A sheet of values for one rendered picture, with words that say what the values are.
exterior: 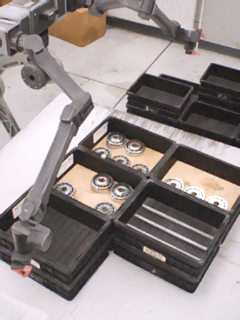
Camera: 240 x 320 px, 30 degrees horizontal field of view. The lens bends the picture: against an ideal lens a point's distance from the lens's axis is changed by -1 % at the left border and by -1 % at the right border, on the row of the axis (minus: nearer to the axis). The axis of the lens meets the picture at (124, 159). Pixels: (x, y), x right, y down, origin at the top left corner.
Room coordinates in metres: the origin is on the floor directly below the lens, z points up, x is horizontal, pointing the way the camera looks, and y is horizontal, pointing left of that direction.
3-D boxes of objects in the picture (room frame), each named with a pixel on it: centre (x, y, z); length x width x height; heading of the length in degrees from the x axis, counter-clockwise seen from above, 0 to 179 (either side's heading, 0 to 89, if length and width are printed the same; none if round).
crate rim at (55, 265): (1.17, 0.29, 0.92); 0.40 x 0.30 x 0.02; 60
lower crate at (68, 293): (1.17, 0.29, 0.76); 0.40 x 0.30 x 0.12; 60
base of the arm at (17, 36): (1.70, 0.46, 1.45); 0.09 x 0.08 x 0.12; 156
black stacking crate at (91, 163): (1.44, 0.14, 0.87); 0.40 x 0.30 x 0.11; 60
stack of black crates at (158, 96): (2.71, -0.22, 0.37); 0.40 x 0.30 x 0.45; 66
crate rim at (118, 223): (1.24, -0.21, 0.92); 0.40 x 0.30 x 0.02; 60
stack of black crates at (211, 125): (2.55, -0.59, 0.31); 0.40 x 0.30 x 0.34; 66
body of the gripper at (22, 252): (0.91, 0.32, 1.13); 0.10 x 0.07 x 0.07; 178
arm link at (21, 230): (0.91, 0.31, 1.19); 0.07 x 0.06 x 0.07; 68
